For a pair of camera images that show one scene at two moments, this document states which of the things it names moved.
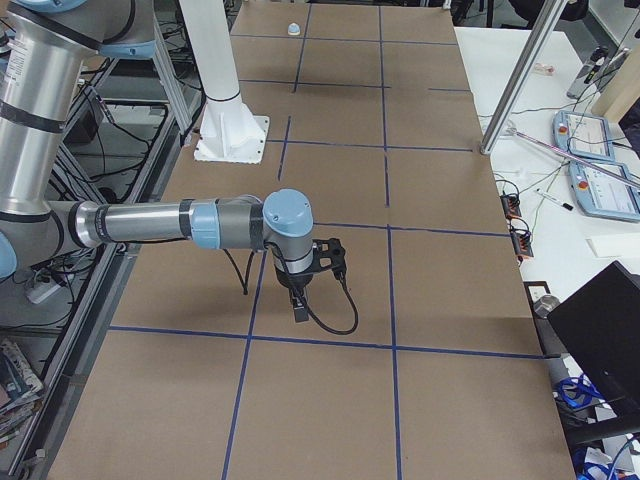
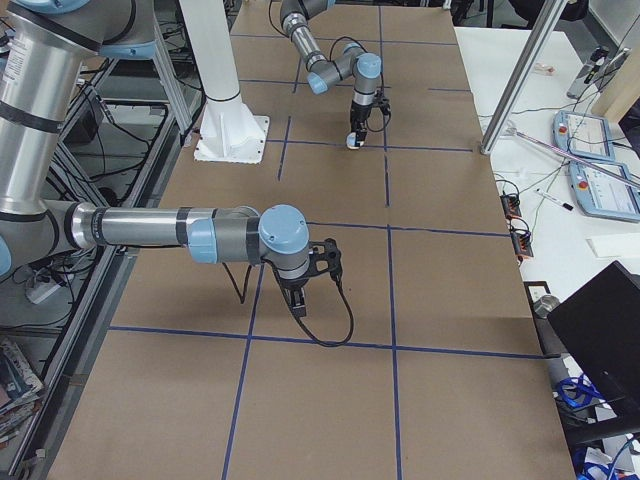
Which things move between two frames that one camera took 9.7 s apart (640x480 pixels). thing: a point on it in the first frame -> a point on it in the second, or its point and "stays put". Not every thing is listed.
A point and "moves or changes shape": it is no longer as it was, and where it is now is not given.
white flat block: x=615 y=247 stays put
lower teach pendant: x=606 y=190 stays put
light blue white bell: x=293 y=29 moves or changes shape
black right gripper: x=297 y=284 stays put
